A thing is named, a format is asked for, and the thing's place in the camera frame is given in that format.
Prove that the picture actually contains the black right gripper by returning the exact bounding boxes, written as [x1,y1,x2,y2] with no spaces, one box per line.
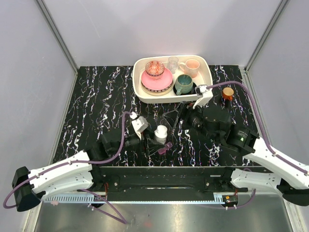
[162,99,219,143]

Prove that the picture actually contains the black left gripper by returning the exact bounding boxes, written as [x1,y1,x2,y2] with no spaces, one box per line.
[112,129,165,156]

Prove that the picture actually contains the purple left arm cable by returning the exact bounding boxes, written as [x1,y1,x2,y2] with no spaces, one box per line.
[2,111,136,224]

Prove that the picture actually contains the beige striped plate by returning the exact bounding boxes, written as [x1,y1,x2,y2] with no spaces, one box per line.
[141,84,173,96]

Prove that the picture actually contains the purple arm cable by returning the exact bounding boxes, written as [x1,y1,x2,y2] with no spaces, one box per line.
[200,81,309,210]
[2,111,136,224]

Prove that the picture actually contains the pink weekly pill organizer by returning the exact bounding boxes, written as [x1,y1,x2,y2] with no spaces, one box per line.
[157,142,173,155]

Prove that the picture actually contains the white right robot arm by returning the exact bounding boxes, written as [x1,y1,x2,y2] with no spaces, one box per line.
[163,102,309,206]

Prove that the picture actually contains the black saucer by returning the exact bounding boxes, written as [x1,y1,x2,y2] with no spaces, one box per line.
[173,83,196,96]

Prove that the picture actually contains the white pill bottle blue label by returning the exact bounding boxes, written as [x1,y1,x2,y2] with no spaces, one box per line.
[154,125,168,144]

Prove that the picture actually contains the white slotted cable duct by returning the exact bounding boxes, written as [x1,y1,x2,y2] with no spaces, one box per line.
[42,193,238,204]

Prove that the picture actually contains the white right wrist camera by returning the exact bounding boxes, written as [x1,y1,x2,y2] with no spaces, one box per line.
[193,85,213,109]

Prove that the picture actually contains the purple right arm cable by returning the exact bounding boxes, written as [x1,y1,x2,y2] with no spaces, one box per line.
[200,81,309,210]

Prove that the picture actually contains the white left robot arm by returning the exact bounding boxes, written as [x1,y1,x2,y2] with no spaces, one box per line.
[12,130,166,212]

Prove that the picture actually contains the teal ceramic mug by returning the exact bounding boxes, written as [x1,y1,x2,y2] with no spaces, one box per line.
[174,74,193,96]

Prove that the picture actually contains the pink plate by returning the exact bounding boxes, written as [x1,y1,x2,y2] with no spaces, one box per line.
[141,69,173,90]

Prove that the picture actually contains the red patterned glass bowl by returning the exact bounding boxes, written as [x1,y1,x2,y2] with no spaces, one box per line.
[145,60,165,77]

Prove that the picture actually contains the clear drinking glass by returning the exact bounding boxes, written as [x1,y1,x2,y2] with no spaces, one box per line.
[167,56,179,74]

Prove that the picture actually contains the pink ceramic mug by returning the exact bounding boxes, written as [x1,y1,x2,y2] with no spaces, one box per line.
[179,59,200,78]

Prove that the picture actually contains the aluminium frame rail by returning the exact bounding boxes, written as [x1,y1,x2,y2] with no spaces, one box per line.
[34,0,79,73]

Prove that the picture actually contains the white rectangular dish tub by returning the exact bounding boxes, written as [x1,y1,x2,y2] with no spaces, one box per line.
[132,55,213,104]

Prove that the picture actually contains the orange jar wooden lid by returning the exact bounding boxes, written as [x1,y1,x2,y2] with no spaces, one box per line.
[222,87,234,101]

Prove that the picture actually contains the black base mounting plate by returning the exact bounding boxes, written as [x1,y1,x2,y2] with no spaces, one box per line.
[87,166,248,192]

